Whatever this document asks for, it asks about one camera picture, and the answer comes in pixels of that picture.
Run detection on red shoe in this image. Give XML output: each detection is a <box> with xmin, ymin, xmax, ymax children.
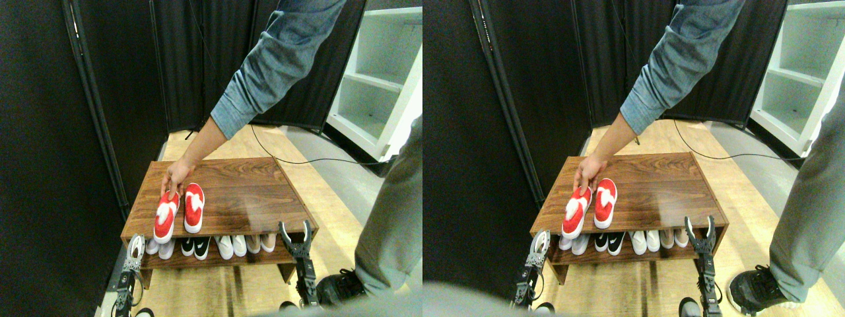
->
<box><xmin>562</xmin><ymin>186</ymin><xmax>593</xmax><ymax>240</ymax></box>
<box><xmin>593</xmin><ymin>178</ymin><xmax>618</xmax><ymax>230</ymax></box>
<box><xmin>153</xmin><ymin>190</ymin><xmax>180</xmax><ymax>244</ymax></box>
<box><xmin>184</xmin><ymin>183</ymin><xmax>205</xmax><ymax>234</ymax></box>

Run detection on person's hand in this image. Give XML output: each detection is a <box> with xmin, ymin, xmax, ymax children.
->
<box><xmin>573</xmin><ymin>153</ymin><xmax>608</xmax><ymax>194</ymax></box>
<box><xmin>160</xmin><ymin>158</ymin><xmax>196</xmax><ymax>199</ymax></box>

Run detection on brown shoe rack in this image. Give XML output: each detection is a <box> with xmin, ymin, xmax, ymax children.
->
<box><xmin>120</xmin><ymin>157</ymin><xmax>320</xmax><ymax>285</ymax></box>
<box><xmin>530</xmin><ymin>152</ymin><xmax>729</xmax><ymax>285</ymax></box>

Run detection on person's legs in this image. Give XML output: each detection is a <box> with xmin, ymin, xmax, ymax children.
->
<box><xmin>727</xmin><ymin>79</ymin><xmax>845</xmax><ymax>316</ymax></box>
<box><xmin>316</xmin><ymin>116</ymin><xmax>423</xmax><ymax>308</ymax></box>

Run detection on white shelf unit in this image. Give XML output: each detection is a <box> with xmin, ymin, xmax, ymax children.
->
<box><xmin>751</xmin><ymin>0</ymin><xmax>845</xmax><ymax>157</ymax></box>
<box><xmin>326</xmin><ymin>7</ymin><xmax>423</xmax><ymax>162</ymax></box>

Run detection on black curtain pole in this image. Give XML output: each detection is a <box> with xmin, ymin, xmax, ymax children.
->
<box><xmin>467</xmin><ymin>0</ymin><xmax>539</xmax><ymax>215</ymax></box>
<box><xmin>61</xmin><ymin>0</ymin><xmax>129</xmax><ymax>222</ymax></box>

